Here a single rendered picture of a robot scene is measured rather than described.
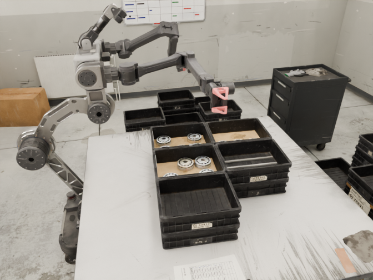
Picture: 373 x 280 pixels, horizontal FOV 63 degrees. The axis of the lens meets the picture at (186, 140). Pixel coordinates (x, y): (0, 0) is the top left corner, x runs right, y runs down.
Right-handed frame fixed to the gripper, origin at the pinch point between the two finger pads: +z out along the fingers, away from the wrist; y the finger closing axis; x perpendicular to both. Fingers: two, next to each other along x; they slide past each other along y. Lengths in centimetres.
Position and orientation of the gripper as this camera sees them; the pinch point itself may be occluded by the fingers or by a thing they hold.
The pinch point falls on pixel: (225, 105)
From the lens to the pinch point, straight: 125.3
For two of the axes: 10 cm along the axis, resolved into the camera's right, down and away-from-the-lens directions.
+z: 2.3, 5.0, -8.3
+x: -9.7, 1.2, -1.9
